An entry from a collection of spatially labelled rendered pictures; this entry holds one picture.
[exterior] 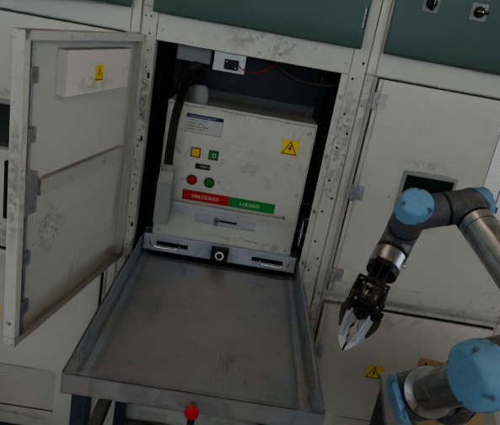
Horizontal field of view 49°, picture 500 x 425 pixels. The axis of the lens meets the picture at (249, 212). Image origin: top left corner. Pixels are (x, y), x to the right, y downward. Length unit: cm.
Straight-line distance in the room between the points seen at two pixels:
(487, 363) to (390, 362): 118
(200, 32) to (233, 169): 45
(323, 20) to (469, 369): 110
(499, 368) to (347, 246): 100
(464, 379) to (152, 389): 70
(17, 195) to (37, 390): 117
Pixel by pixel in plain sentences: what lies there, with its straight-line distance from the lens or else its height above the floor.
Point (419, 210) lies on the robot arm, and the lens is 120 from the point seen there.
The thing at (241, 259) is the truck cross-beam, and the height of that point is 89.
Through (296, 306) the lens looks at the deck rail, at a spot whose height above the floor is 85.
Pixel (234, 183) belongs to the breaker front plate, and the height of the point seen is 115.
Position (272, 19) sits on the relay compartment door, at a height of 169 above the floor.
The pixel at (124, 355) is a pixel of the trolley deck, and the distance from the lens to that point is 144.
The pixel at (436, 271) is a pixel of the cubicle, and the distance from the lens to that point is 200.
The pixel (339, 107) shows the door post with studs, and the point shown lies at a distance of 178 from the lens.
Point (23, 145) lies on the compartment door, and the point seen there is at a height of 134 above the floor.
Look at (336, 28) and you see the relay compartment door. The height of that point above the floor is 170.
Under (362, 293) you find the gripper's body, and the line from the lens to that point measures 121.
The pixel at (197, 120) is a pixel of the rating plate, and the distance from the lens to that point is 182.
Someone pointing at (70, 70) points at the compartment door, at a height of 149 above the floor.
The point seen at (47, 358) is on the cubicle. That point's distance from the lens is 223.
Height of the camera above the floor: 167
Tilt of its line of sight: 19 degrees down
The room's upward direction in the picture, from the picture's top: 10 degrees clockwise
